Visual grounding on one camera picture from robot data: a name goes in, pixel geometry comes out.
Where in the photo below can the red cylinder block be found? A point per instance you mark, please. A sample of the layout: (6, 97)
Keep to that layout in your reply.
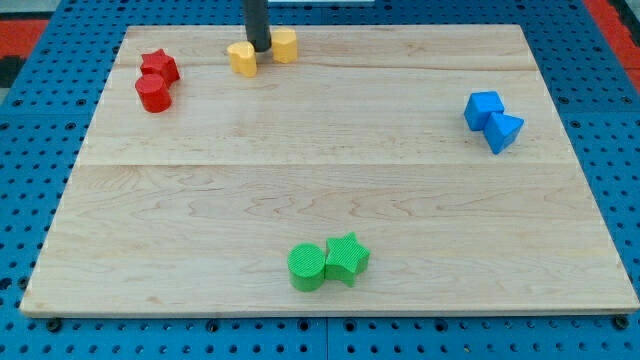
(153, 93)

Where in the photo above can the light wooden board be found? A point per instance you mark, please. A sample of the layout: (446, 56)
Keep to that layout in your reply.
(192, 212)

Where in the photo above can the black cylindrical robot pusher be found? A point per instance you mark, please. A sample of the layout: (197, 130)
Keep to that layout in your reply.
(257, 24)

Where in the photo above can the blue triangle block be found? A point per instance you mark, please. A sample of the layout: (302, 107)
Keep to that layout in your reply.
(501, 130)

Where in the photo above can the yellow hexagon block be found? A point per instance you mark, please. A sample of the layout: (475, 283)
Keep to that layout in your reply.
(284, 45)

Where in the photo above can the green cylinder block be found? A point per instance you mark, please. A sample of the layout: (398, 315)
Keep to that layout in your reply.
(306, 266)

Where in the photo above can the blue cube block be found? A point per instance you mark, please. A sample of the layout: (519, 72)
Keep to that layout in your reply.
(480, 106)

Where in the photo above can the green star block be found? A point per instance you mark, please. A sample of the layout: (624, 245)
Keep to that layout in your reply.
(346, 258)

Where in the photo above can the yellow heart block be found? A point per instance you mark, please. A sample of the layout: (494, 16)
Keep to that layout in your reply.
(242, 58)

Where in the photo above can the red star block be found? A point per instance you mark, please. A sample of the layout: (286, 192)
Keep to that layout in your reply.
(162, 64)

